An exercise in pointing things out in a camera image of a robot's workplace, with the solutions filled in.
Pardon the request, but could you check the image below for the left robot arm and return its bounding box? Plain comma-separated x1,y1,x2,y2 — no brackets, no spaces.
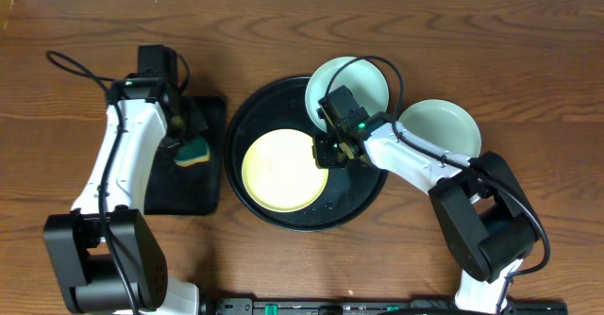
43,44,202,314

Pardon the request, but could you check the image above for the green yellow sponge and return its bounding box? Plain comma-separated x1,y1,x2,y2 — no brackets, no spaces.
174,136,211,167

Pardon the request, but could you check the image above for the light blue plate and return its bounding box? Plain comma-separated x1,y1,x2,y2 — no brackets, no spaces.
398,99,482,157
305,57,389,132

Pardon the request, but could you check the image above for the rectangular black tray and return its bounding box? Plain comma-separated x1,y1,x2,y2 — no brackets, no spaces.
144,96,226,216

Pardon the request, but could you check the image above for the round black tray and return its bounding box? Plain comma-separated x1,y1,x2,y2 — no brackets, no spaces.
224,75,388,232

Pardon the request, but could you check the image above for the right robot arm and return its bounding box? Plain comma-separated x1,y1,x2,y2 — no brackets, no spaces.
307,86,548,314

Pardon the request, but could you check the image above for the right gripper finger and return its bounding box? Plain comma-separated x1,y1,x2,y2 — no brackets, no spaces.
340,140,366,162
312,134,343,169

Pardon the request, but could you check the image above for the yellow plate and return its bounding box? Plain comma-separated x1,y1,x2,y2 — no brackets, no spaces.
241,129,328,213

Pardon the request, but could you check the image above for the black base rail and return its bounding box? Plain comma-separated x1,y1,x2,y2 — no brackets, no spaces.
197,297,569,315

